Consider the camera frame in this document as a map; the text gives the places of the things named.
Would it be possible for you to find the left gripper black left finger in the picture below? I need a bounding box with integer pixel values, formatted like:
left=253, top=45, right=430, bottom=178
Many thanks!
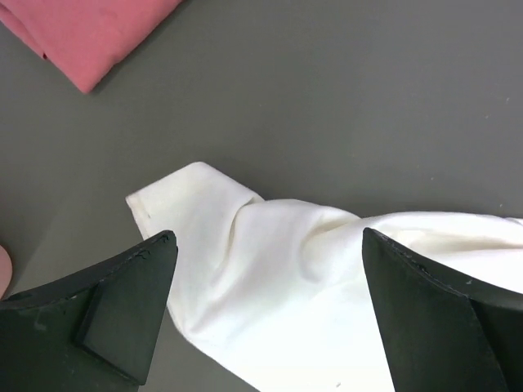
left=1, top=230, right=178, bottom=392

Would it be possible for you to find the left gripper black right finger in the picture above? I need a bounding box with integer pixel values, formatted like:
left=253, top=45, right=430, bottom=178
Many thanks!
left=362, top=228, right=522, bottom=391

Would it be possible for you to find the white t shirt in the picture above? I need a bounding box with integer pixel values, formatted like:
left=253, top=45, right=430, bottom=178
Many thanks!
left=126, top=163, right=522, bottom=391

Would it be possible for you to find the pink compartment organizer tray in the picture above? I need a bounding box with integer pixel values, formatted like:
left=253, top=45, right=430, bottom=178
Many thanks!
left=0, top=246, right=13, bottom=298

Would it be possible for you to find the folded salmon pink t shirt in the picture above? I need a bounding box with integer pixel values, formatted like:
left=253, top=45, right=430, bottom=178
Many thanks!
left=1, top=1, right=181, bottom=93

